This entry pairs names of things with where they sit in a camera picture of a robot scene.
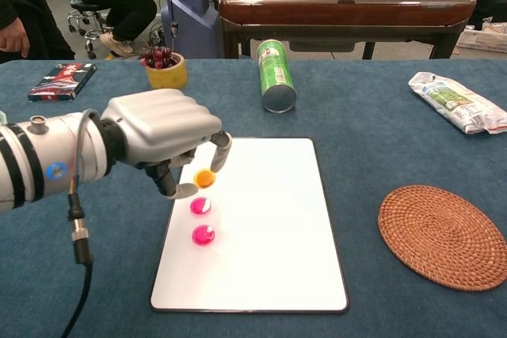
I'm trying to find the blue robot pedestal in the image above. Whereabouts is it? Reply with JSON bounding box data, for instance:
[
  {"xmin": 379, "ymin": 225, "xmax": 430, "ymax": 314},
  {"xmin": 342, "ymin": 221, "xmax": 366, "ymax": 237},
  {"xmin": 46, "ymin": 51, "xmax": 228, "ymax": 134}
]
[{"xmin": 160, "ymin": 0, "xmax": 223, "ymax": 59}]

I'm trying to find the black arm cable with plug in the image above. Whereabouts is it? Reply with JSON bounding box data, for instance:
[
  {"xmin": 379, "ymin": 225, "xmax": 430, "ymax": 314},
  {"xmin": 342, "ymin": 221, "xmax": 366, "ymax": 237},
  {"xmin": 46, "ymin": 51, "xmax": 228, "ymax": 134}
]
[{"xmin": 59, "ymin": 109, "xmax": 105, "ymax": 338}]

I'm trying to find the white plastic basket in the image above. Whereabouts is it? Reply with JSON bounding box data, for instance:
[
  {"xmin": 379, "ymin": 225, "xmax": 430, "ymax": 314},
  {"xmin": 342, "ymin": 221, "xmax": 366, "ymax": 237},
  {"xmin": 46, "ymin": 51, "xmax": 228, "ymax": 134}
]
[{"xmin": 457, "ymin": 27, "xmax": 507, "ymax": 54}]

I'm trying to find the pink token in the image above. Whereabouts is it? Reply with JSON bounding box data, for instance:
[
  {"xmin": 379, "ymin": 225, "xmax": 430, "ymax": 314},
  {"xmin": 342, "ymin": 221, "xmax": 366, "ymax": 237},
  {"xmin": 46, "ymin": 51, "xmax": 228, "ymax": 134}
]
[
  {"xmin": 189, "ymin": 196, "xmax": 212, "ymax": 217},
  {"xmin": 191, "ymin": 224, "xmax": 216, "ymax": 247}
]

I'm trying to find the white rectangular board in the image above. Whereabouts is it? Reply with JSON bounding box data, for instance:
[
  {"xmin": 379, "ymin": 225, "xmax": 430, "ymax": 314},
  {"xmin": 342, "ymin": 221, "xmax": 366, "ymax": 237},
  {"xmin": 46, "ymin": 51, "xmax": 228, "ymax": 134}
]
[{"xmin": 149, "ymin": 138, "xmax": 350, "ymax": 314}]

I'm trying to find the blue felt table cloth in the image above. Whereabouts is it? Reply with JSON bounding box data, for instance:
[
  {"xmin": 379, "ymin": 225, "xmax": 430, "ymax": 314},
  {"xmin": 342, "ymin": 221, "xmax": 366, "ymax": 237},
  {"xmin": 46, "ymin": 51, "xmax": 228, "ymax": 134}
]
[{"xmin": 0, "ymin": 58, "xmax": 507, "ymax": 338}]

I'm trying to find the dark red grape bunch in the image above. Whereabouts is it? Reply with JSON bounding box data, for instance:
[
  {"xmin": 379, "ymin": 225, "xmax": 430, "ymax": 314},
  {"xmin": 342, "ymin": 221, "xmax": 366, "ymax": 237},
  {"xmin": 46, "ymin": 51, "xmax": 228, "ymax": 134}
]
[{"xmin": 138, "ymin": 45, "xmax": 180, "ymax": 70}]

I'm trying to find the brown mahjong table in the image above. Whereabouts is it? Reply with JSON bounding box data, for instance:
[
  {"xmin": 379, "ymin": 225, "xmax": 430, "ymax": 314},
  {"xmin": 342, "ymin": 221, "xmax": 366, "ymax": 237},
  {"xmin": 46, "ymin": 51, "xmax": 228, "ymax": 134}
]
[{"xmin": 217, "ymin": 0, "xmax": 478, "ymax": 60}]

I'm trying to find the seated person beige shoe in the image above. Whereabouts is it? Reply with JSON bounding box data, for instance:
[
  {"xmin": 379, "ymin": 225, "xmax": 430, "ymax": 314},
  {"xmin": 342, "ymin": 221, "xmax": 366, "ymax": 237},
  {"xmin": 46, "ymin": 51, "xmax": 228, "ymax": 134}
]
[{"xmin": 65, "ymin": 0, "xmax": 158, "ymax": 58}]

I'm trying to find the red black book box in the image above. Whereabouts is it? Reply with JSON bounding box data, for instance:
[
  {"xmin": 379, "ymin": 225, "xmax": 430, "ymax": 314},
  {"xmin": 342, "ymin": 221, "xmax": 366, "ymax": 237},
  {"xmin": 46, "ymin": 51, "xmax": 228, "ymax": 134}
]
[{"xmin": 26, "ymin": 62, "xmax": 98, "ymax": 103}]

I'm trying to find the standing person in black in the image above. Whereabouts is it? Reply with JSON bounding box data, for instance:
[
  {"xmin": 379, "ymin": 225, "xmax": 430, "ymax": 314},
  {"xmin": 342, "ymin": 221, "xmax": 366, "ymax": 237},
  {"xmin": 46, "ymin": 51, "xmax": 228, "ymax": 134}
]
[{"xmin": 0, "ymin": 0, "xmax": 76, "ymax": 65}]

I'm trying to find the black stool chrome base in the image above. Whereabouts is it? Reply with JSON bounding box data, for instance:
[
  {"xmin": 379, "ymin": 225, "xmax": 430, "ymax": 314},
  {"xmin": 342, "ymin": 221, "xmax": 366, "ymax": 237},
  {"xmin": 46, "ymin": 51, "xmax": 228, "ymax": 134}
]
[{"xmin": 53, "ymin": 0, "xmax": 116, "ymax": 60}]

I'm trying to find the black bag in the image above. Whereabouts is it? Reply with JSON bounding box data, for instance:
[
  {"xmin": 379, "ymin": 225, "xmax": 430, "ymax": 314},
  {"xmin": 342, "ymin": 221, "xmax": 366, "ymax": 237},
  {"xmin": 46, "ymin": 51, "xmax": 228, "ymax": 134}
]
[{"xmin": 471, "ymin": 0, "xmax": 507, "ymax": 30}]

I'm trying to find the yellow bowl of cherries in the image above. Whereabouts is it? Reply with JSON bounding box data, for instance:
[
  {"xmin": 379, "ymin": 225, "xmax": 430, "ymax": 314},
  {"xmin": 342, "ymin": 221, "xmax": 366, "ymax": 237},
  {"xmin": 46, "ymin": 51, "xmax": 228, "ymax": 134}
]
[{"xmin": 144, "ymin": 51, "xmax": 189, "ymax": 90}]

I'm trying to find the green chip can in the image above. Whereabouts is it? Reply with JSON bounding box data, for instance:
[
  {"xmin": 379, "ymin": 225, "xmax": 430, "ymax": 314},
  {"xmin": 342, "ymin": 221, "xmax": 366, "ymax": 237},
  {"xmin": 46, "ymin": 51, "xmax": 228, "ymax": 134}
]
[{"xmin": 255, "ymin": 38, "xmax": 298, "ymax": 113}]

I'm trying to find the orange token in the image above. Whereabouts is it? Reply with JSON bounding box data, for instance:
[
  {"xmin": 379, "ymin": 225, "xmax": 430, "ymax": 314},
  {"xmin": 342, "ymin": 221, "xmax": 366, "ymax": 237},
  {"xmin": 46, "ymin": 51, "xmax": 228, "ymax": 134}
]
[{"xmin": 193, "ymin": 169, "xmax": 217, "ymax": 188}]

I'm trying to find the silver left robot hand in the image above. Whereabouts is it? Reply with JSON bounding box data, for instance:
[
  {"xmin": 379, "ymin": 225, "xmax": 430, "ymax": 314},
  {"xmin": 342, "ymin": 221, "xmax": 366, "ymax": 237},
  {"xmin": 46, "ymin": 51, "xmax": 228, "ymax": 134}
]
[{"xmin": 98, "ymin": 88, "xmax": 234, "ymax": 200}]

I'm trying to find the white green snack bag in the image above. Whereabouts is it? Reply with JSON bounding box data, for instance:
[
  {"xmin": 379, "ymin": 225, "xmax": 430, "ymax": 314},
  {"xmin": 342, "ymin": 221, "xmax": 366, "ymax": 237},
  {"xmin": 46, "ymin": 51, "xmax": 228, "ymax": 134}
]
[{"xmin": 407, "ymin": 71, "xmax": 507, "ymax": 135}]

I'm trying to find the round woven rattan coaster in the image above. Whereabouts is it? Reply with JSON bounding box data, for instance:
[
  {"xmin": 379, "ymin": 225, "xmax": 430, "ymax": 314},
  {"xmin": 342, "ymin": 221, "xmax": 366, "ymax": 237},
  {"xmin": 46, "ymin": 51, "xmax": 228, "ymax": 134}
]
[{"xmin": 377, "ymin": 184, "xmax": 507, "ymax": 292}]

